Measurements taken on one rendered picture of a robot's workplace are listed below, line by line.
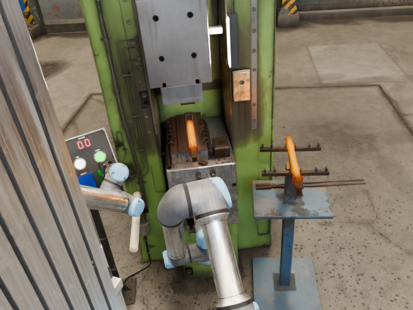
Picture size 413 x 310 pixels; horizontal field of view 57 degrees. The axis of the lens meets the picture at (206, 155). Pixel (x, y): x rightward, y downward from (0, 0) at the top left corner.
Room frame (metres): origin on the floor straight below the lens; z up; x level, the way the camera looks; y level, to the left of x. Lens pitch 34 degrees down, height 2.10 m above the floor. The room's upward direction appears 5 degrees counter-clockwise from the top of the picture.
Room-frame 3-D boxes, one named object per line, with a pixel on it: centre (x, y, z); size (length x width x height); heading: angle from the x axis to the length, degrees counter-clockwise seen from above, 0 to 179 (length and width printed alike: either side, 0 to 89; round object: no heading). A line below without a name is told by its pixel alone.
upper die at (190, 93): (1.91, 0.10, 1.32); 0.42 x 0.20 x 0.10; 3
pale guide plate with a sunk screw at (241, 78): (1.84, -0.22, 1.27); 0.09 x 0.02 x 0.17; 93
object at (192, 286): (1.65, 0.09, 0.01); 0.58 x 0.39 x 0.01; 93
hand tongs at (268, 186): (1.62, -0.56, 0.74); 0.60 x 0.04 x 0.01; 86
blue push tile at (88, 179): (1.47, 0.59, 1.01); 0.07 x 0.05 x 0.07; 118
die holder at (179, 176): (1.92, 0.05, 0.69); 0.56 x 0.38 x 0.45; 3
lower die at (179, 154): (1.91, 0.10, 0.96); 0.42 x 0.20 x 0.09; 3
